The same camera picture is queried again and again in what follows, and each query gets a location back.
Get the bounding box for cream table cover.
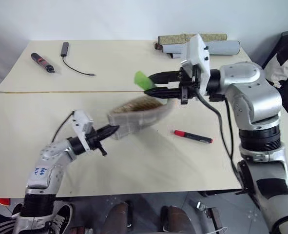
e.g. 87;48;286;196
0;92;288;199
0;39;264;94

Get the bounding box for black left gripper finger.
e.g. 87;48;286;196
99;130;116;140
98;125;120;136

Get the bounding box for black sneaker white laces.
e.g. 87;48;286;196
49;203;74;234

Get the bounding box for olive patterned rolled scroll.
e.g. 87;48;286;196
157;33;228;45

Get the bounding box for red and black marker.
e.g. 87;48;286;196
173;129;213;144

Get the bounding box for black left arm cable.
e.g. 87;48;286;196
51;110;76;143

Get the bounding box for large grey rolled mat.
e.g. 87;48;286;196
161;39;241;56

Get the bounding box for dark USB hub with cable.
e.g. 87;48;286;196
60;41;97;78

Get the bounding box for grey checked fabric pouch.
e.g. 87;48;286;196
106;95;176;141

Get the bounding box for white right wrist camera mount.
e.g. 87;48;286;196
181;34;211;95

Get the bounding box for metal caster with dark bar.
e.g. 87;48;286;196
195;200;224;231

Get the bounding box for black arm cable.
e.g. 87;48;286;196
51;110;76;143
196;93;247;191

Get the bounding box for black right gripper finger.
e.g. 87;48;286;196
143;86;184;100
148;71;183;85

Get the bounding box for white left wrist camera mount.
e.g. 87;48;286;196
70;110;94;152

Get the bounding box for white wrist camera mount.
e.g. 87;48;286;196
70;110;94;152
181;34;211;95

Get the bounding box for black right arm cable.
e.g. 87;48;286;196
196;93;247;191

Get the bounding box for person's black trouser leg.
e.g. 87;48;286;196
0;211;19;234

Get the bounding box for brown rounded shape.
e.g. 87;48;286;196
101;201;133;234
160;205;196;234

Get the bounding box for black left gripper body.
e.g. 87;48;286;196
86;130;109;157

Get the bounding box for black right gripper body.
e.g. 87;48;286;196
178;66;202;106

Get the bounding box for green eraser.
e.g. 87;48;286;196
134;70;157;91

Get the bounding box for black and red pen tool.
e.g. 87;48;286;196
31;52;55;74

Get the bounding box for black and white bag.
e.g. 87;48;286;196
262;30;288;128

